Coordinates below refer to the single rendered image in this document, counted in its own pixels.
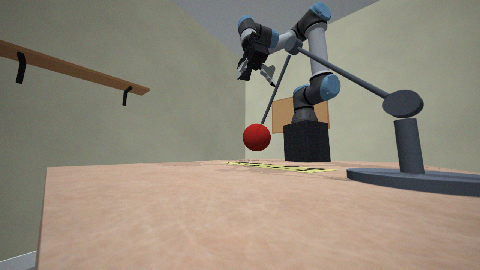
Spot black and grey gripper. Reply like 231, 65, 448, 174
237, 31, 276, 87

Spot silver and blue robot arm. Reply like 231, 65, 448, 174
238, 2, 341, 123

